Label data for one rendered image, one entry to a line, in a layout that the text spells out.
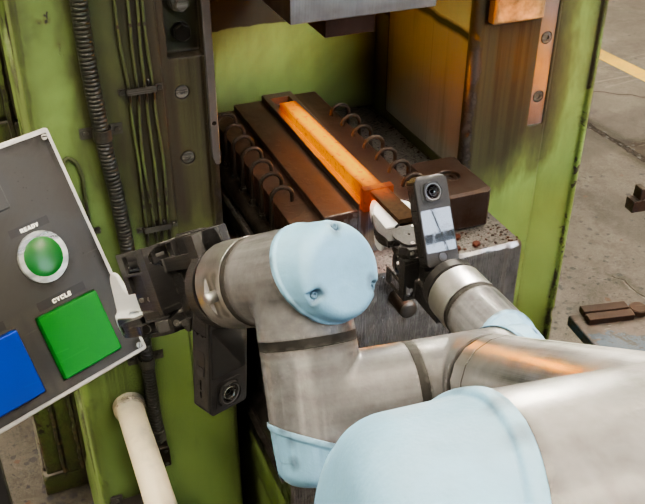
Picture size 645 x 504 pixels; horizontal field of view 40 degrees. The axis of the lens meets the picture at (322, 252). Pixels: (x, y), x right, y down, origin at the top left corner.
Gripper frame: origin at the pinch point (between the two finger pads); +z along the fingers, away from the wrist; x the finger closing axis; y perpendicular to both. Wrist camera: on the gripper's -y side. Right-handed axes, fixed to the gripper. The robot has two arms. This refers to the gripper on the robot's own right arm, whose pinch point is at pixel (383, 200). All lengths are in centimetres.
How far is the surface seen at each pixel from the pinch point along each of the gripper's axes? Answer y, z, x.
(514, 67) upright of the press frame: -9.0, 16.4, 30.7
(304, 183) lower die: 2.3, 12.9, -6.8
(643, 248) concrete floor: 101, 97, 148
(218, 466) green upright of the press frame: 59, 17, -23
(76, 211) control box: -10.2, -5.1, -41.3
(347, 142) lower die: 2.0, 22.8, 4.6
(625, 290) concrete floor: 101, 79, 126
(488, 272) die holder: 14.3, -3.3, 16.5
